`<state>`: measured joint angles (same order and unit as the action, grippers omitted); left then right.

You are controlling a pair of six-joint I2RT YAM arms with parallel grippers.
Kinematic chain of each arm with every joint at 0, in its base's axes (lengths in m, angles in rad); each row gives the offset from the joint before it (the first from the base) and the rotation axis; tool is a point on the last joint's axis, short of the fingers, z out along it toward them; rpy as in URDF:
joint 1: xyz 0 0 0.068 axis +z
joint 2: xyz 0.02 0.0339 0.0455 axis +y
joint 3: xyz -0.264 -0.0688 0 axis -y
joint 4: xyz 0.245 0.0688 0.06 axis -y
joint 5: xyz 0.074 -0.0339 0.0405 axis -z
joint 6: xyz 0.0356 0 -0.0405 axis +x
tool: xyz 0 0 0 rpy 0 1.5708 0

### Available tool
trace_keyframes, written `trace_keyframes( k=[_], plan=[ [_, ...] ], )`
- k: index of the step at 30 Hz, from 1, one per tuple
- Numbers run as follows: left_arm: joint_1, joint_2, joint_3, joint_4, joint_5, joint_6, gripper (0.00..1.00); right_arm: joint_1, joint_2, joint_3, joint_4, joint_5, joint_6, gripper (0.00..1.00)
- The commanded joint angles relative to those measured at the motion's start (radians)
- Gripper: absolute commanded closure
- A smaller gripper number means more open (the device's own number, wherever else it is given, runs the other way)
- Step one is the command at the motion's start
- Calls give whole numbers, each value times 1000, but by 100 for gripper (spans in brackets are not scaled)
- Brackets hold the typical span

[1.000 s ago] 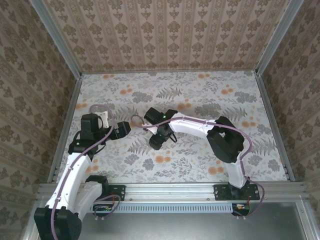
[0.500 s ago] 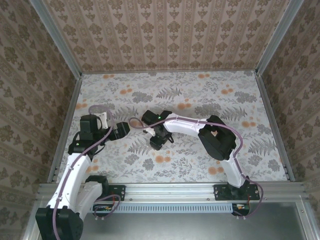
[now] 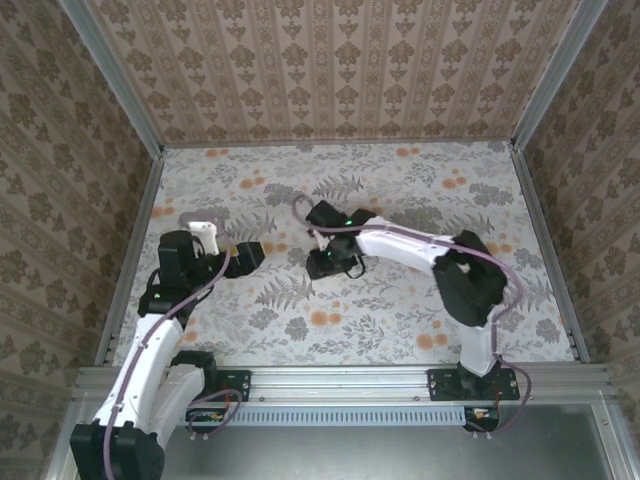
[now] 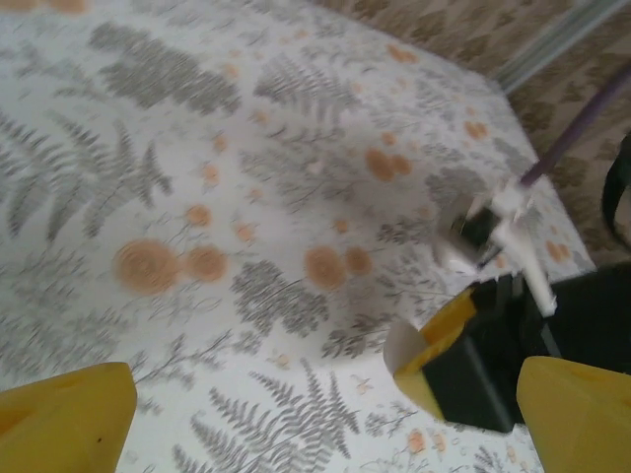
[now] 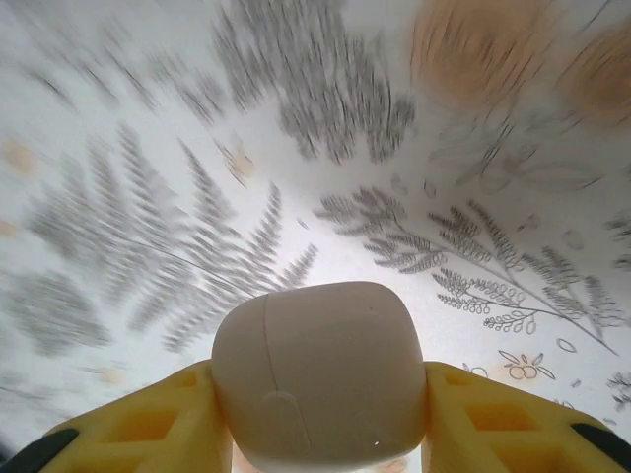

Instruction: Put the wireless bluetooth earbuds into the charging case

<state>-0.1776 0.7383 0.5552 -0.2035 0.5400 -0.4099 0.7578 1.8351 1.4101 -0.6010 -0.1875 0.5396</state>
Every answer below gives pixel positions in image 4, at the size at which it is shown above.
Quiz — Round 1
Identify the black camera box white mount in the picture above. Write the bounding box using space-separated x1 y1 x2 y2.
436 179 558 316

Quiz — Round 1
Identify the grey metal frame post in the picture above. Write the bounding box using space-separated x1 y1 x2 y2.
492 0 631 88

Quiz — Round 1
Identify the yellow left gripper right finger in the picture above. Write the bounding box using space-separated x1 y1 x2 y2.
516 357 631 473

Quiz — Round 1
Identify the purple cable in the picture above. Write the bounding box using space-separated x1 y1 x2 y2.
520 63 631 189

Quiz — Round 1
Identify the black cable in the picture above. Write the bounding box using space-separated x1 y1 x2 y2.
599 140 631 240

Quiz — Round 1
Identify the floral fern print tablecloth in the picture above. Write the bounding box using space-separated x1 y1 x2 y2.
0 0 597 473

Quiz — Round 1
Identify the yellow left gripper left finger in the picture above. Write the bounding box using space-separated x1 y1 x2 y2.
0 362 137 473

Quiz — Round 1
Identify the white earbud charging case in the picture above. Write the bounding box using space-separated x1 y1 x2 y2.
383 322 426 375

